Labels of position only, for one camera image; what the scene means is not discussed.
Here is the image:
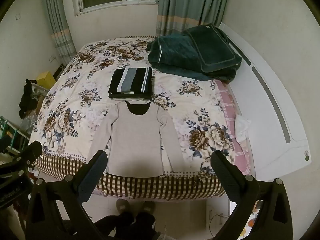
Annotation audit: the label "pink checked sheet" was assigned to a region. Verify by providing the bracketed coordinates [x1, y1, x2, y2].
[214, 79, 251, 176]

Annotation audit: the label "dark green quilt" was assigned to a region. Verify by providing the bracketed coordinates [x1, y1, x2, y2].
[147, 33, 238, 82]

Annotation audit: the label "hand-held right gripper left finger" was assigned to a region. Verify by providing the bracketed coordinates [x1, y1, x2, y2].
[25, 150, 109, 240]

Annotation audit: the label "black floor cable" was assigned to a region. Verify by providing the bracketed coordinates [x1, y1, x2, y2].
[208, 212, 231, 238]

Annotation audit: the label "dark green pillow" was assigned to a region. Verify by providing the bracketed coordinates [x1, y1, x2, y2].
[184, 23, 243, 73]

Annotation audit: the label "colourful plastic bag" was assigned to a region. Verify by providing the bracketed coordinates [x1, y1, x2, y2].
[239, 200, 263, 238]

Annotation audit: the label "green crate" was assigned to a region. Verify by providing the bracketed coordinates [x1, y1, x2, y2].
[0, 116, 27, 153]

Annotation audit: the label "white headboard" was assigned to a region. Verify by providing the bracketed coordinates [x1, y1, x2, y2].
[217, 21, 313, 181]

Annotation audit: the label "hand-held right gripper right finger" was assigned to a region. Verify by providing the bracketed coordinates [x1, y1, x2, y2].
[211, 151, 293, 240]

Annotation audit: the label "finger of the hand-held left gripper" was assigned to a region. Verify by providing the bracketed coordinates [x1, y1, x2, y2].
[0, 136, 12, 153]
[0, 141, 42, 178]

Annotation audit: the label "folded dark garment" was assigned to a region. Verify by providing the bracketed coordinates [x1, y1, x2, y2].
[108, 91, 152, 100]

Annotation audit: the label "person's legs in black trousers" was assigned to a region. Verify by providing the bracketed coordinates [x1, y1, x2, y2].
[94, 211, 157, 240]

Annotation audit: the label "floral bedspread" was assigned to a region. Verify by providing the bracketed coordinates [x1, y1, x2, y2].
[32, 35, 237, 201]

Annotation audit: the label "green striped curtain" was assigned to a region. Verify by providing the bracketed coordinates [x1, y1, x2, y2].
[42, 0, 77, 67]
[155, 0, 232, 37]

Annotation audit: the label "black cloth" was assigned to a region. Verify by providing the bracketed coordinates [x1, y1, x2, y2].
[19, 79, 39, 119]

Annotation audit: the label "folded striped sweater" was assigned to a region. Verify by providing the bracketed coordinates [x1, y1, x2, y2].
[109, 67, 153, 95]

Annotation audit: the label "white crumpled cloth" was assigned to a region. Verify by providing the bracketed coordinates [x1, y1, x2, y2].
[234, 114, 252, 142]

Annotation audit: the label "grey slipper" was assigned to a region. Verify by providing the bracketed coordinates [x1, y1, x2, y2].
[142, 201, 155, 214]
[116, 198, 131, 214]

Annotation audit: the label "grey long-sleeve shirt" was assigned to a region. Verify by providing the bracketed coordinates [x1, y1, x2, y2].
[88, 100, 185, 177]

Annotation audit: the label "yellow box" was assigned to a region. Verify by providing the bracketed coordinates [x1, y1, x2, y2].
[36, 71, 56, 89]

